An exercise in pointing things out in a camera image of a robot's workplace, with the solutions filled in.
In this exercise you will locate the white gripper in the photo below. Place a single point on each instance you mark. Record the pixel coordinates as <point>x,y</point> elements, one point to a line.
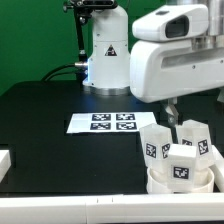
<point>179,51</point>

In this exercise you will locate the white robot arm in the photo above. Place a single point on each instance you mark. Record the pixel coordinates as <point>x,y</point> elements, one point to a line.
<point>109,64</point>

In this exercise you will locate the white paper with tags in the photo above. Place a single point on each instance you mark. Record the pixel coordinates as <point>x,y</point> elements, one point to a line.
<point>109,122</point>

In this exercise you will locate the white front rail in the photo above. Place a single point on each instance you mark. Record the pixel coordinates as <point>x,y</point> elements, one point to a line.
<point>112,209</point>

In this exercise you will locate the black camera stand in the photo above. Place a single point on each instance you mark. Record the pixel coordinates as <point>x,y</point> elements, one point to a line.
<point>82,11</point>

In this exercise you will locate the white obstacle wall left piece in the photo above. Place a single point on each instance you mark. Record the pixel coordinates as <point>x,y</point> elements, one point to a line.
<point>5,163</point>

